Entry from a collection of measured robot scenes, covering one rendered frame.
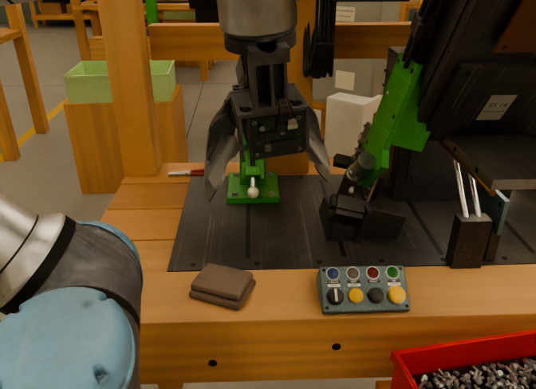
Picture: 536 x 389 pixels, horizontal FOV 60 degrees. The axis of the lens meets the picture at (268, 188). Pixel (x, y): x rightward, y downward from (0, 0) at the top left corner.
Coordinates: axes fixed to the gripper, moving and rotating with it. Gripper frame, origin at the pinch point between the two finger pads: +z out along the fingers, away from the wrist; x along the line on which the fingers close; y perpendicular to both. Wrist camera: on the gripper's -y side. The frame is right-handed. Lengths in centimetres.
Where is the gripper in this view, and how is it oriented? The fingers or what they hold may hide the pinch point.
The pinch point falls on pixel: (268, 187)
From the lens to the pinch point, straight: 57.9
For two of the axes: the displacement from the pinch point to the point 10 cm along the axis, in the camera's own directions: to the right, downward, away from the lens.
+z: 0.6, 8.2, 5.7
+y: 1.9, 5.5, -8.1
